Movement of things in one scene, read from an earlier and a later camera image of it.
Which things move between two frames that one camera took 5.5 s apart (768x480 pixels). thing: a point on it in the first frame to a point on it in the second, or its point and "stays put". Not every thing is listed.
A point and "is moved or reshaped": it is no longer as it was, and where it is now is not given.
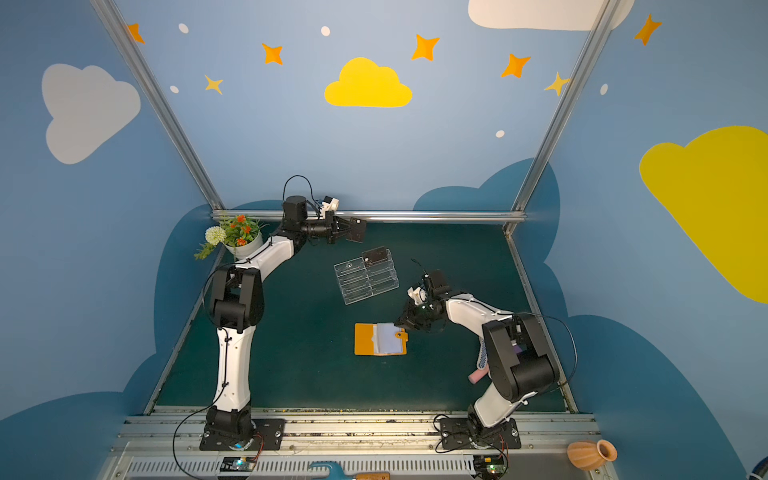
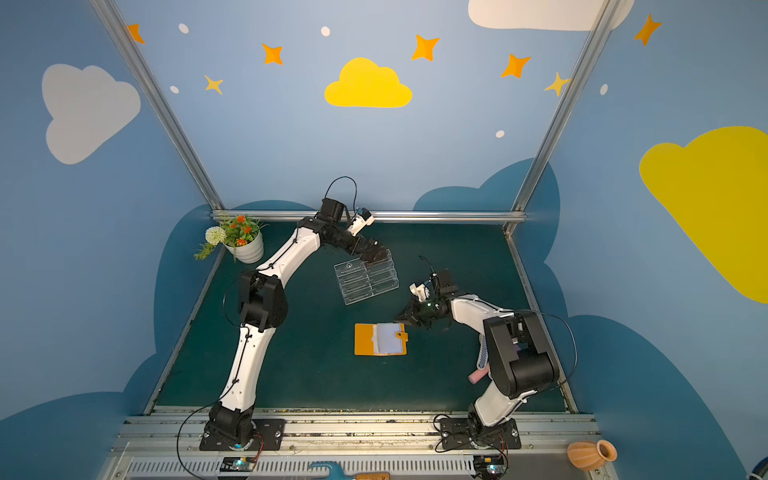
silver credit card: x=357 y=230 is moved or reshaped
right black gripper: x=417 y=314 stays put
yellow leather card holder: x=382 y=339 stays put
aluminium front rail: x=168 y=446 stays put
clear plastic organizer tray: x=371 y=274 stays put
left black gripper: x=336 y=227 to x=369 y=248
